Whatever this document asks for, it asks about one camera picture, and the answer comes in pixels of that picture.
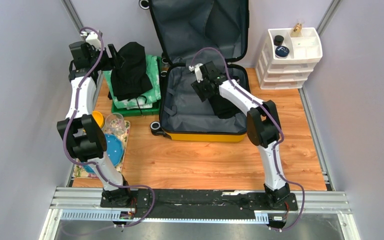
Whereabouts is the frosted gold pump bottle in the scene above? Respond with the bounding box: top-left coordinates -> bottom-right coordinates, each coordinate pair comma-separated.
289,22 -> 303,38

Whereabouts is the black garment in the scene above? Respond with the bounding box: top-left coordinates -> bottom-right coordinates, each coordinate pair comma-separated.
108,41 -> 153,101
208,95 -> 245,120

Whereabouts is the small black jar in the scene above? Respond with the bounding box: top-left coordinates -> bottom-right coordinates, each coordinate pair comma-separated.
273,35 -> 285,47

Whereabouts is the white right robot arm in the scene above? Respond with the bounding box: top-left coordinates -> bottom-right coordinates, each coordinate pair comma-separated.
188,61 -> 290,210

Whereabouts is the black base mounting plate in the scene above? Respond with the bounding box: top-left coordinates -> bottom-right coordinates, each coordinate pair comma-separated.
99,185 -> 300,224

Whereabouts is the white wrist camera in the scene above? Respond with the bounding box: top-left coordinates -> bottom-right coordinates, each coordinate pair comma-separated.
80,30 -> 103,51
188,63 -> 204,83

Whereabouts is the aluminium frame rail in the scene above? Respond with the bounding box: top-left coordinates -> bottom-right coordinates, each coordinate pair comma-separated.
39,187 -> 360,240

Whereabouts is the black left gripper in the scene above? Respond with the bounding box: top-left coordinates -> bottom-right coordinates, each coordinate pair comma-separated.
88,44 -> 126,72

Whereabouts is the white towel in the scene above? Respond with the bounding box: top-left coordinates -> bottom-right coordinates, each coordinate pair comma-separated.
124,101 -> 153,110

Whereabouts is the green plastic tray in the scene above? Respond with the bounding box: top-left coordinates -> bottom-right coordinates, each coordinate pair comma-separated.
108,56 -> 161,117

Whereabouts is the blue round cream jar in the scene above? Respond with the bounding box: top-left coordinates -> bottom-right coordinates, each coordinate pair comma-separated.
274,45 -> 290,59

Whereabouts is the white plastic drawer organizer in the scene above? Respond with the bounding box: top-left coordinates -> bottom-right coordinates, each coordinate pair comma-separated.
255,27 -> 323,90

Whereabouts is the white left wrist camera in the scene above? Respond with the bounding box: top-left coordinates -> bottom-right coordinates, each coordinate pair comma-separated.
80,30 -> 103,51

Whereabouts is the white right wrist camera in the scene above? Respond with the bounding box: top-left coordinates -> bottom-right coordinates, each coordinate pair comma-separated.
188,63 -> 204,83

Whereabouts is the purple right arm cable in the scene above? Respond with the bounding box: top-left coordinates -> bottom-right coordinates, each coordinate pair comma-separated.
190,46 -> 306,232

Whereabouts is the blue polka dot plate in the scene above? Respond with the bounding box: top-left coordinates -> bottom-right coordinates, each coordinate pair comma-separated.
82,133 -> 125,174

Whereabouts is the yellow bowl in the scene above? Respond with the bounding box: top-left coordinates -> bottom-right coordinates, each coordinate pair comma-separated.
92,110 -> 105,130

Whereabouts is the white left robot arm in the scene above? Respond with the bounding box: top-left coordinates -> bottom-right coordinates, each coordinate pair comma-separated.
56,41 -> 133,208

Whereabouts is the clear plastic cup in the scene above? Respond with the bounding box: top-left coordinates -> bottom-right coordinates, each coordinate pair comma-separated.
105,113 -> 127,136

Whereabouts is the floral placemat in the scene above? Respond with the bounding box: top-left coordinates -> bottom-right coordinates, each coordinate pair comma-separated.
72,120 -> 131,179

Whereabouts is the yellow Pikachu hard-shell suitcase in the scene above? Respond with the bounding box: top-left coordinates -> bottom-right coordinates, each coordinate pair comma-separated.
148,0 -> 250,142

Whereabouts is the green garment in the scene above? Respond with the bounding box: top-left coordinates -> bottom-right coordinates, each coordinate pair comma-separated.
103,54 -> 161,109

